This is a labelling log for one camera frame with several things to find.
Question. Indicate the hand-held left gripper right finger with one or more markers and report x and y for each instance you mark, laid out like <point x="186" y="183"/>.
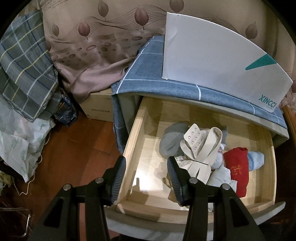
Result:
<point x="175" y="180"/>

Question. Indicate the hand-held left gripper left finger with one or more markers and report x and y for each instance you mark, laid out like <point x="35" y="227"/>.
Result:
<point x="118" y="176"/>

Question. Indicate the grey underwear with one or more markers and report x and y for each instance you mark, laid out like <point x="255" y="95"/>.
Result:
<point x="171" y="139"/>

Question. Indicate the wooden drawer with grey front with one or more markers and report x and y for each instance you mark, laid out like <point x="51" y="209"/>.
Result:
<point x="150" y="143"/>

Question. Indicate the white underwear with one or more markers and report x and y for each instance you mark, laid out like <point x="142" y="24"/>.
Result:
<point x="222" y="176"/>

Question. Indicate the beige bra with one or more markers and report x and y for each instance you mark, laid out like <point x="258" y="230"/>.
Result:
<point x="196" y="139"/>

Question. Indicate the red underwear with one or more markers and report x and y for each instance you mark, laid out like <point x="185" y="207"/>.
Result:
<point x="235" y="166"/>

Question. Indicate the light blue striped underwear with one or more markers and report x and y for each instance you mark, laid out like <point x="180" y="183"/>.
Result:
<point x="255" y="160"/>

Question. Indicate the white cardboard box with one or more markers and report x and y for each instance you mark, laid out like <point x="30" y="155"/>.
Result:
<point x="208" y="58"/>

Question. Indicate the brown cardboard box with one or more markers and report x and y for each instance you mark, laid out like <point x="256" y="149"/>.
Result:
<point x="99" y="106"/>

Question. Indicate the blue packet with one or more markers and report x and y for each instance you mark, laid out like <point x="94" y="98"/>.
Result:
<point x="67" y="113"/>

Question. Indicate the blue checked cloth cover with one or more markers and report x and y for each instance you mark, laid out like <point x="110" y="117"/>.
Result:
<point x="143" y="76"/>

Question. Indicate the white plastic bag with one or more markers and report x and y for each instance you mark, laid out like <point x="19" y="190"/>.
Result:
<point x="16" y="143"/>

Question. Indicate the beige leaf print curtain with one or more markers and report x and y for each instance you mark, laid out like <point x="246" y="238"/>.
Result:
<point x="97" y="58"/>

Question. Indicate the grey plaid cloth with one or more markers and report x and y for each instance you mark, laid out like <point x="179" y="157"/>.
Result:
<point x="23" y="69"/>

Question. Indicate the wooden bed frame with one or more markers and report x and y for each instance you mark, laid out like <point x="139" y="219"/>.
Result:
<point x="290" y="118"/>

